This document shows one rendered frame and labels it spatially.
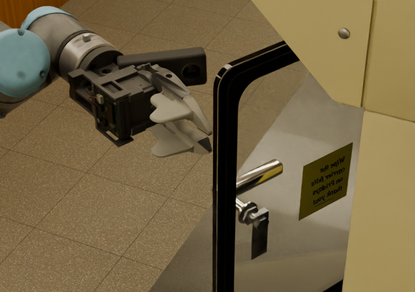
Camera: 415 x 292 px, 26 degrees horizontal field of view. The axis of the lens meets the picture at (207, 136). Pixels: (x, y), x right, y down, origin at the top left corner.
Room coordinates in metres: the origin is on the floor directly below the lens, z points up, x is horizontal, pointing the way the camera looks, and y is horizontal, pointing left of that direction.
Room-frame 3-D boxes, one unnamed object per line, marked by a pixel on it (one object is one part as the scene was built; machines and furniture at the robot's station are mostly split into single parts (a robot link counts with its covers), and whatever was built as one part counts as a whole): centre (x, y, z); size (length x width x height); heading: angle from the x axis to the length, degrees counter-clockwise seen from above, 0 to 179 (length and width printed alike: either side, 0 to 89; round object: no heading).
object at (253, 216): (0.71, -0.05, 1.18); 0.02 x 0.02 x 0.06; 38
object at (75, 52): (1.02, 0.15, 1.20); 0.08 x 0.05 x 0.08; 128
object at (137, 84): (0.96, 0.11, 1.20); 0.12 x 0.09 x 0.08; 38
